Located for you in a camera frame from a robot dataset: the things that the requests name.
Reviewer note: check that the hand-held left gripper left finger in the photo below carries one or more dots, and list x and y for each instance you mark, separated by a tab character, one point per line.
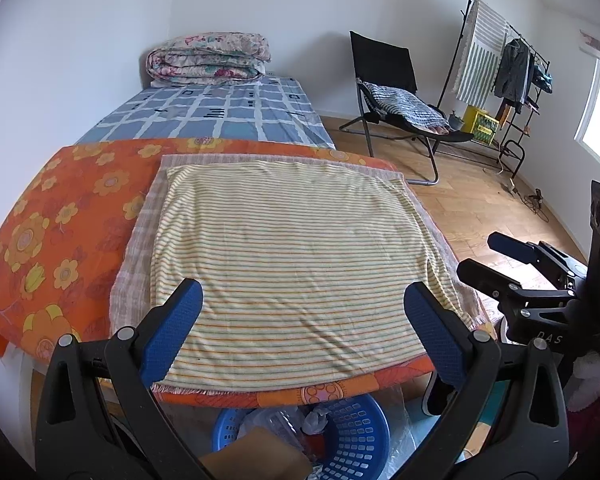
175	330

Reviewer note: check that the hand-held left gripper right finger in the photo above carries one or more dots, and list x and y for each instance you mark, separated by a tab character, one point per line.
435	335

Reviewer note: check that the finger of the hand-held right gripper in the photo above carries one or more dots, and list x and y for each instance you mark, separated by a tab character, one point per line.
480	275
512	249

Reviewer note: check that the blue plastic basket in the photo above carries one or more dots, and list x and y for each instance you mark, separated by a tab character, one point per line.
360	440

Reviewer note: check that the clear plastic bottle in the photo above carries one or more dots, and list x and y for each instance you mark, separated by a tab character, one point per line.
275	420

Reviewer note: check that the white tissue paper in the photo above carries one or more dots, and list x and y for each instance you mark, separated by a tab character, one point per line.
315	422

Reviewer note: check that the red medicine carton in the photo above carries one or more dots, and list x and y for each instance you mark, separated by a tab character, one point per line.
320	445

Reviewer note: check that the clear plastic sheet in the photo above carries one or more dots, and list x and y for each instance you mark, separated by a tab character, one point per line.
405	410

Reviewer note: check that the pink woven cloth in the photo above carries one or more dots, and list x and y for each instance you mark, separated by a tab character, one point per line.
140	240

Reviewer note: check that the yellow plastic crate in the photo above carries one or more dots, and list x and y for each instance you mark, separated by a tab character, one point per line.
482	125

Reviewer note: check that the yellow striped towel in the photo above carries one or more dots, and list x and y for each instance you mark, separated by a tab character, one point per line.
290	260

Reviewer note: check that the brown cardboard piece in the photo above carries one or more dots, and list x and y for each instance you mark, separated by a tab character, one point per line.
255	455

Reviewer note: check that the orange floral sheet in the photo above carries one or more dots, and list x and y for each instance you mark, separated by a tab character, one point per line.
55	220

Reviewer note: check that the teal hanging garment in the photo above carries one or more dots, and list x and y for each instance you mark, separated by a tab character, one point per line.
544	80

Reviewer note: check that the dark hanging jacket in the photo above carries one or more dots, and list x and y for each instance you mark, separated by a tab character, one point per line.
512	75

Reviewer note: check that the blue checked cloth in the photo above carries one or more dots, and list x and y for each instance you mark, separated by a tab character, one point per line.
405	105

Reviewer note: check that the hanging green striped towel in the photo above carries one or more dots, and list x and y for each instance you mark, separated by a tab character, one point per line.
480	55

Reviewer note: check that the blue plaid bed sheet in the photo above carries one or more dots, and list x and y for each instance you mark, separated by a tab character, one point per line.
205	115

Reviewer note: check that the black folding chair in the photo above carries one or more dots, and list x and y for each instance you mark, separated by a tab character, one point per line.
380	55

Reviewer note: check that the folded floral quilt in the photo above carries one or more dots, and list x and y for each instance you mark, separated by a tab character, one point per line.
205	57

